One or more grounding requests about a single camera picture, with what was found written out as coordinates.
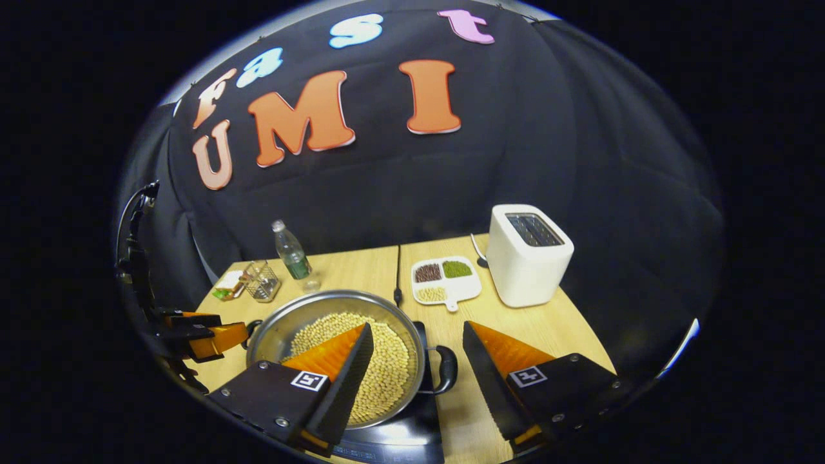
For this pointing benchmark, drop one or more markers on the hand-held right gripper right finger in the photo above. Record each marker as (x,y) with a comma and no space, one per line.
(490,386)

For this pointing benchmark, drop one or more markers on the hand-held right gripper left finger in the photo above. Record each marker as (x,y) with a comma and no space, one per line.
(348,386)

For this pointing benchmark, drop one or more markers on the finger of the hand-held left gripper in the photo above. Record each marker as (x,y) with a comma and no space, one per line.
(193,319)
(219,338)

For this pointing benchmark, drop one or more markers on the steel pot with soybeans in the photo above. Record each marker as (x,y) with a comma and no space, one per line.
(393,367)

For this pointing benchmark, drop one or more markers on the black induction cooktop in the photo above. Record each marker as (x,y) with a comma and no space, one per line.
(412,441)

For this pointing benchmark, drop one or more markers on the sandwich with lettuce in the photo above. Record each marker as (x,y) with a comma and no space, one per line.
(227,287)

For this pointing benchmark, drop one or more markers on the white divided bean dish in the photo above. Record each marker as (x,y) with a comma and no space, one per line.
(461,287)

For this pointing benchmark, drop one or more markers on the clear plastic water bottle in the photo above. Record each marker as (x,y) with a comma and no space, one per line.
(293,254)

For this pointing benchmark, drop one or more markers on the white toaster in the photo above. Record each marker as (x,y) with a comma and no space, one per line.
(525,270)

